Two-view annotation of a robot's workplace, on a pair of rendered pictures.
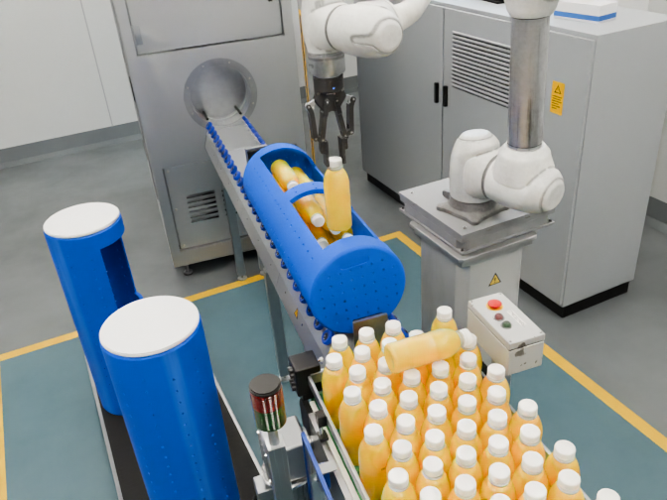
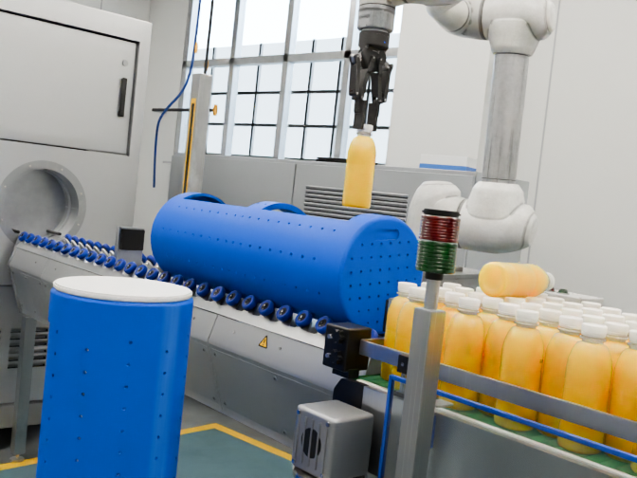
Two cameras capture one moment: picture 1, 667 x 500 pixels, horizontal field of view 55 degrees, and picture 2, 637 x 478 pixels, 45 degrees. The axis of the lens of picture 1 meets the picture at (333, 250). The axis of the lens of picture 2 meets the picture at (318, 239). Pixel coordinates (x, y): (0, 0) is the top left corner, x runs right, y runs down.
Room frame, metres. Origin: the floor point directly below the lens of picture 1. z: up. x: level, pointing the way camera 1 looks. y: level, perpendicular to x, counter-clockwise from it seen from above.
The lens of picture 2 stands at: (-0.08, 0.84, 1.26)
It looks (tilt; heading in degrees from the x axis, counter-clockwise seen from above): 3 degrees down; 335
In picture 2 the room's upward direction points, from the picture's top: 6 degrees clockwise
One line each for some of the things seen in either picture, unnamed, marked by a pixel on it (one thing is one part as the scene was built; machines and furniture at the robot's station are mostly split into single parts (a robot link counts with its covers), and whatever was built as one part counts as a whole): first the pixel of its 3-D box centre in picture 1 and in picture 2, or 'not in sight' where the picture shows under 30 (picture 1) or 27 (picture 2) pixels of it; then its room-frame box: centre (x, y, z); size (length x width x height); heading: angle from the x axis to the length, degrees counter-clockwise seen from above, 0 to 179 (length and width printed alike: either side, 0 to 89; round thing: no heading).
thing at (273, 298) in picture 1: (277, 326); not in sight; (2.41, 0.29, 0.31); 0.06 x 0.06 x 0.63; 17
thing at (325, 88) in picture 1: (329, 92); (373, 51); (1.60, -0.02, 1.62); 0.08 x 0.07 x 0.09; 107
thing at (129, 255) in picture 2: (258, 163); (130, 248); (2.70, 0.30, 1.00); 0.10 x 0.04 x 0.15; 107
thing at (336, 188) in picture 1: (336, 195); (359, 169); (1.60, -0.02, 1.34); 0.07 x 0.07 x 0.19
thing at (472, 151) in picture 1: (476, 164); (436, 215); (1.95, -0.49, 1.24); 0.18 x 0.16 x 0.22; 35
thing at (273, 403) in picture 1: (266, 394); (439, 229); (0.95, 0.15, 1.23); 0.06 x 0.06 x 0.04
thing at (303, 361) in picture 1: (307, 375); (348, 349); (1.32, 0.10, 0.95); 0.10 x 0.07 x 0.10; 107
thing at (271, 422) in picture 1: (269, 412); (436, 256); (0.95, 0.15, 1.18); 0.06 x 0.06 x 0.05
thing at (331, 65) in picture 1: (327, 62); (375, 21); (1.60, -0.02, 1.70); 0.09 x 0.09 x 0.06
